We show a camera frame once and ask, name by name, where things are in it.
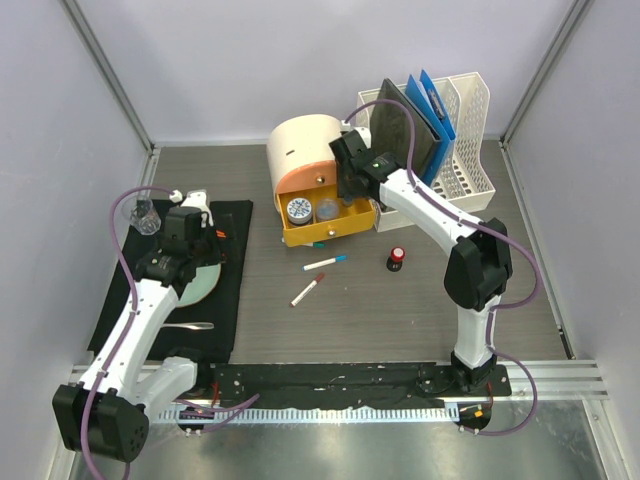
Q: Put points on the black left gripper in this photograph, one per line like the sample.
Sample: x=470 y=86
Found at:
x=224 y=248

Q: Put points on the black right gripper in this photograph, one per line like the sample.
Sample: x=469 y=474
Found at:
x=342 y=189

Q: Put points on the clear jar with lid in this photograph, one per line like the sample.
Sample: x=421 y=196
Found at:
x=327 y=209

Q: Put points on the cream round drawer cabinet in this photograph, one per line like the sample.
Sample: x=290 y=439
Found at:
x=301 y=164

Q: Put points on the blue white round tin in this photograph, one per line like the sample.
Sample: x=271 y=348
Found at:
x=299 y=211

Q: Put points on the red black stamp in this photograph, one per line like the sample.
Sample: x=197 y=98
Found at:
x=395 y=260

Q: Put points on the blue plastic folder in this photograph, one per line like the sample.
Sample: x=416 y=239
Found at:
x=423 y=93

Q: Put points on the cream perforated file organizer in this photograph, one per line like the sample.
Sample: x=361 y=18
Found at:
x=462 y=180

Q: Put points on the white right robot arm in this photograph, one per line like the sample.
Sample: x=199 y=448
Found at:
x=479 y=265

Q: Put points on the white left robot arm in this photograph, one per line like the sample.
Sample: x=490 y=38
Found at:
x=109 y=411

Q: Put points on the pale green plate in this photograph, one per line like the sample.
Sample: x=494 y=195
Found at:
x=204 y=282

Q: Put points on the white marker green cap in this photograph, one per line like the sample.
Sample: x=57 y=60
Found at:
x=318 y=245

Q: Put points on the metal spoon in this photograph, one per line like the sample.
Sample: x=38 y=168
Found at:
x=191 y=326

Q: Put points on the black cloth mat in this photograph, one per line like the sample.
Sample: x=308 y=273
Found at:
x=220 y=307

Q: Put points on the white marker blue cap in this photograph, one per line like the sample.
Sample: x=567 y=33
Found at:
x=323 y=263

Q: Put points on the clear glass cup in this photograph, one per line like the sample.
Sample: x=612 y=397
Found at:
x=141 y=214

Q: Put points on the white marker red cap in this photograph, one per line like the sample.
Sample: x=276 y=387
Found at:
x=307 y=290

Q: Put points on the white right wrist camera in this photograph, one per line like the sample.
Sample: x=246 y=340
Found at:
x=364 y=132

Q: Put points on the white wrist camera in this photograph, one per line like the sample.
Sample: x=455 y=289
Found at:
x=364 y=132
x=194 y=199

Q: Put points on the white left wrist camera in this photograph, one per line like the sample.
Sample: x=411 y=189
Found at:
x=194 y=199

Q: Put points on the black mounting rail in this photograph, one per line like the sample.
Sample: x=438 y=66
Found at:
x=339 y=386

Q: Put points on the white slotted cable duct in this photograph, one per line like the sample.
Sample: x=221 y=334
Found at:
x=448 y=413

